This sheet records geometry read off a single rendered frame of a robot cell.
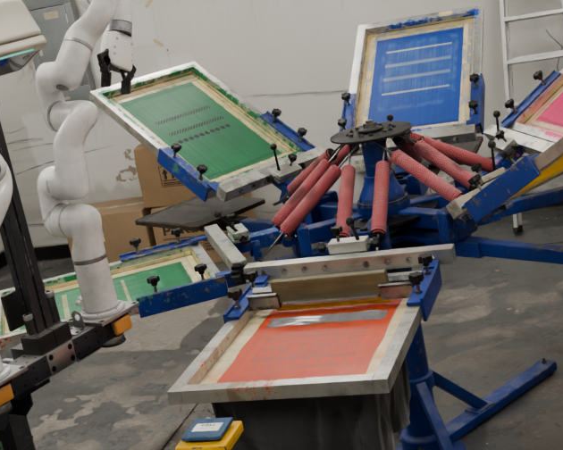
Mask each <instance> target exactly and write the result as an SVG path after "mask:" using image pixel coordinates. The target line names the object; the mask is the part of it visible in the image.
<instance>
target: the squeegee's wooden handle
mask: <svg viewBox="0 0 563 450"><path fill-rule="evenodd" d="M385 283H389V279H388V274H387V271H386V269H384V270H374V271H355V272H345V273H335V274H325V275H315V276H306V277H296V278H286V279H273V280H272V281H271V283H270V284H271V290H272V293H276V294H277V295H278V297H279V301H280V304H282V302H285V301H296V300H307V299H316V298H327V297H338V296H359V295H369V294H378V295H379V296H381V291H380V288H379V284H385Z"/></svg>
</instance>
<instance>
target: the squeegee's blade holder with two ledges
mask: <svg viewBox="0 0 563 450"><path fill-rule="evenodd" d="M378 297H379V295H378V294H369V295H359V296H338V297H327V298H316V299H307V300H296V301H285V302H282V306H287V305H298V304H319V303H330V302H340V301H351V300H362V299H373V298H378Z"/></svg>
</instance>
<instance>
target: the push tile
mask: <svg viewBox="0 0 563 450"><path fill-rule="evenodd" d="M232 422H233V418H232V417H230V418H212V419H195V420H194V422H193V423H192V424H191V426H190V427H189V429H188V430H187V431H186V433H185V434H184V435H183V437H182V438H181V440H182V441H198V440H218V439H221V438H222V437H223V435H224V433H225V432H226V430H227V429H228V428H229V427H230V426H231V424H232Z"/></svg>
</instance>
